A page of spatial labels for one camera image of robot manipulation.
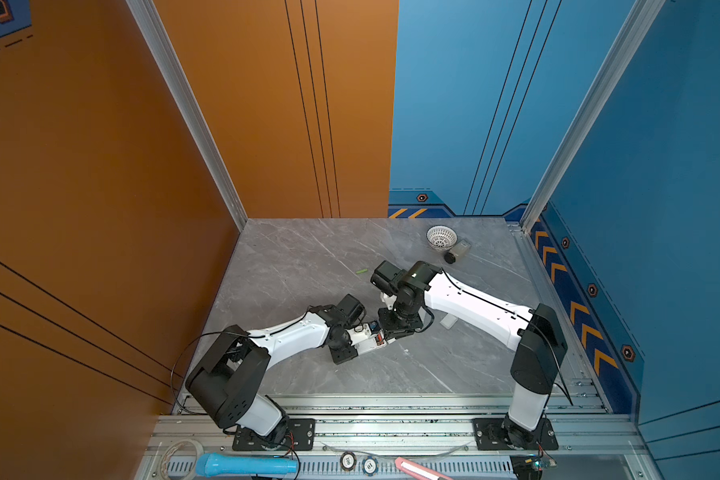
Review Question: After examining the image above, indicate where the white air conditioner remote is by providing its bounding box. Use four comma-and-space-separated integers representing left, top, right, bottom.
440, 314, 459, 330

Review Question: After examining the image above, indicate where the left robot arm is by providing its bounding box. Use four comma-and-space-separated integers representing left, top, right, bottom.
185, 294, 366, 444

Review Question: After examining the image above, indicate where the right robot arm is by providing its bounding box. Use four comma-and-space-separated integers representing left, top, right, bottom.
370, 261, 568, 437

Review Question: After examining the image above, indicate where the glass jar with black lid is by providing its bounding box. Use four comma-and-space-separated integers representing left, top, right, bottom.
443, 240, 471, 264

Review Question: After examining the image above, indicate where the patterned white ceramic bowl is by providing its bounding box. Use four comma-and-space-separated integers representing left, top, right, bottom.
426, 225, 458, 251

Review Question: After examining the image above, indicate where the clear tape roll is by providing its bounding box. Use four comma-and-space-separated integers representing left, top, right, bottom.
152, 439, 205, 480

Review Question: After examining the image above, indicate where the small green circuit board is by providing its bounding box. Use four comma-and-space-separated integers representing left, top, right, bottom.
510, 457, 557, 480

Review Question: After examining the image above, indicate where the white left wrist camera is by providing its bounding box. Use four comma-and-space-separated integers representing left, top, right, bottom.
348, 323, 379, 345

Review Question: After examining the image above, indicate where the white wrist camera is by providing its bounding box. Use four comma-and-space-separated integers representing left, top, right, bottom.
348, 323, 379, 345
380, 292, 397, 310

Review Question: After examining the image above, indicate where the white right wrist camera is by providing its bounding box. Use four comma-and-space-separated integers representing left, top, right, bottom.
380, 292, 397, 310

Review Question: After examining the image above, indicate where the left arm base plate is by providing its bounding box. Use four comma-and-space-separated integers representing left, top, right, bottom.
232, 418, 316, 452

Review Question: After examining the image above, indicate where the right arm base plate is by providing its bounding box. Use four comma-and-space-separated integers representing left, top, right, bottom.
472, 417, 559, 451

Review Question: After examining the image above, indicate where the blue plastic handle tool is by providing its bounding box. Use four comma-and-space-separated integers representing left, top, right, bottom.
195, 453, 299, 478

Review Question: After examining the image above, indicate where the aluminium corner post left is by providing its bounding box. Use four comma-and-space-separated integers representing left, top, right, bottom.
126, 0, 248, 232

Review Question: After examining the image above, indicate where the aluminium corner post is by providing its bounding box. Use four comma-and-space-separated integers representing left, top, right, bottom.
519, 0, 665, 235
126, 0, 248, 232

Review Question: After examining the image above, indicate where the aluminium corner post right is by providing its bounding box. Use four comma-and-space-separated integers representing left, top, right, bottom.
519, 0, 665, 235

